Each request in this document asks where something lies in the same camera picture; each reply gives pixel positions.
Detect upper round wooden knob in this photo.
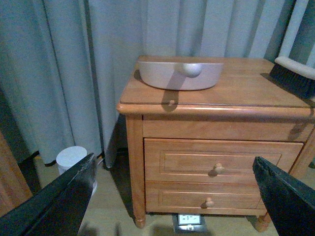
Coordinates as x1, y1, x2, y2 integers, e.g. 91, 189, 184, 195
213, 163, 225, 175

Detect beige plastic dustpan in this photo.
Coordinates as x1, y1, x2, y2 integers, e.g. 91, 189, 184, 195
138, 61, 223, 90

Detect white cylindrical trash bin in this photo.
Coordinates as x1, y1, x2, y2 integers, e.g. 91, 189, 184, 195
56, 146, 98, 195

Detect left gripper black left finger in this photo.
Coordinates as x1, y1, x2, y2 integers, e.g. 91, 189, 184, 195
0, 153, 96, 236

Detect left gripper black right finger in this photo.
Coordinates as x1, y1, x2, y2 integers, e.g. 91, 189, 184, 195
252, 156, 315, 236

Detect round wooden knob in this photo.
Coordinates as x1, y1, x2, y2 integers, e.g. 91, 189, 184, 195
213, 163, 225, 175
201, 198, 214, 208

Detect beige hand brush black bristles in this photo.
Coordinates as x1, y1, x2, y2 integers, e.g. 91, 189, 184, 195
270, 0, 315, 100

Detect wooden furniture at left edge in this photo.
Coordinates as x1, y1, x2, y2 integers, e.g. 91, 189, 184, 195
0, 135, 32, 216

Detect lower round wooden knob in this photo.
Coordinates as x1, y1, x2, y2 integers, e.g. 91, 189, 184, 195
201, 198, 214, 208

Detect grey curtain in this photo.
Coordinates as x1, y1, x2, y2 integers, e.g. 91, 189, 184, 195
0, 0, 315, 169

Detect upper wooden drawer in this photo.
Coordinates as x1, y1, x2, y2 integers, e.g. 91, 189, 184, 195
144, 139, 303, 184

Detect floor power socket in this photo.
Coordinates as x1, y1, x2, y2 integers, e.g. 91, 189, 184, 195
172, 214, 207, 234

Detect wooden drawer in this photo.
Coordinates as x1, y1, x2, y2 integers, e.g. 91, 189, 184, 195
145, 181, 266, 215
144, 139, 303, 184

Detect lower wooden drawer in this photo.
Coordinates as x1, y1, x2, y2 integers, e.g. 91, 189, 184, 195
145, 181, 266, 215

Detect wooden nightstand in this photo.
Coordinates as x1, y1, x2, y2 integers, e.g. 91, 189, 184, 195
118, 56, 315, 232

